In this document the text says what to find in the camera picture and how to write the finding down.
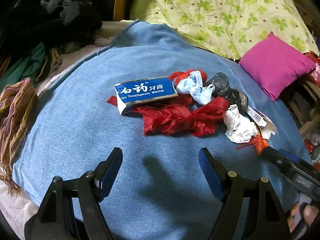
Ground wooden side table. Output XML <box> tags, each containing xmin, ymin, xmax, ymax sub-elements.
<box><xmin>280</xmin><ymin>78</ymin><xmax>319</xmax><ymax>137</ymax></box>

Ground orange red wrapper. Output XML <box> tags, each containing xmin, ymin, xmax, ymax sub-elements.
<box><xmin>236</xmin><ymin>133</ymin><xmax>269</xmax><ymax>156</ymax></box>

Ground dark clothes pile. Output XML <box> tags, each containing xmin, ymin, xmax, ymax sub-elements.
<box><xmin>1</xmin><ymin>0</ymin><xmax>102</xmax><ymax>57</ymax></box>

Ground white barcode paper tag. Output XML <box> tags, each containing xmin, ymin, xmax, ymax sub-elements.
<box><xmin>246</xmin><ymin>106</ymin><xmax>278</xmax><ymax>140</ymax></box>

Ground person's right hand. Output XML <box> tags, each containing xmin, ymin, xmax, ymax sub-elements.
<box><xmin>287</xmin><ymin>202</ymin><xmax>319</xmax><ymax>232</ymax></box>

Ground magenta cushion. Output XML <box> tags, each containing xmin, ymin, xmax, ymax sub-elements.
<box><xmin>239</xmin><ymin>33</ymin><xmax>316</xmax><ymax>101</ymax></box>

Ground green cloth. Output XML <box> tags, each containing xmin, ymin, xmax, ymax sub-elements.
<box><xmin>1</xmin><ymin>42</ymin><xmax>47</xmax><ymax>90</ymax></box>

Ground red plastic bag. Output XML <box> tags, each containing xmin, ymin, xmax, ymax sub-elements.
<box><xmin>107</xmin><ymin>69</ymin><xmax>229</xmax><ymax>137</ymax></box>

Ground black plastic bag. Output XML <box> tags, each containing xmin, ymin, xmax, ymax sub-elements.
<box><xmin>204</xmin><ymin>72</ymin><xmax>248</xmax><ymax>112</ymax></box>

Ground light blue face mask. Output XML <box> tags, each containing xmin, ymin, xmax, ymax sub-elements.
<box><xmin>176</xmin><ymin>70</ymin><xmax>215</xmax><ymax>105</ymax></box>

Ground red shiny bag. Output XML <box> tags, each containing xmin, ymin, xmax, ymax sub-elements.
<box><xmin>303</xmin><ymin>51</ymin><xmax>320</xmax><ymax>88</ymax></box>

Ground striped brown scarf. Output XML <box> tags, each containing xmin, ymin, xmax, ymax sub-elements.
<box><xmin>1</xmin><ymin>77</ymin><xmax>38</xmax><ymax>193</ymax></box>

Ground blue toothpaste box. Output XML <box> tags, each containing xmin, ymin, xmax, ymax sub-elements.
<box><xmin>114</xmin><ymin>76</ymin><xmax>178</xmax><ymax>114</ymax></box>

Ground green floral pillow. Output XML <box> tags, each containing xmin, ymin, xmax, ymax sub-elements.
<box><xmin>130</xmin><ymin>0</ymin><xmax>318</xmax><ymax>60</ymax></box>

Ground blue bed blanket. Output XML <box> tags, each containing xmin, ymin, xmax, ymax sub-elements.
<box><xmin>12</xmin><ymin>21</ymin><xmax>311</xmax><ymax>239</ymax></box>

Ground white paper ball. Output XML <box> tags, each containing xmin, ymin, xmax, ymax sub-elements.
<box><xmin>223</xmin><ymin>105</ymin><xmax>258</xmax><ymax>144</ymax></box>

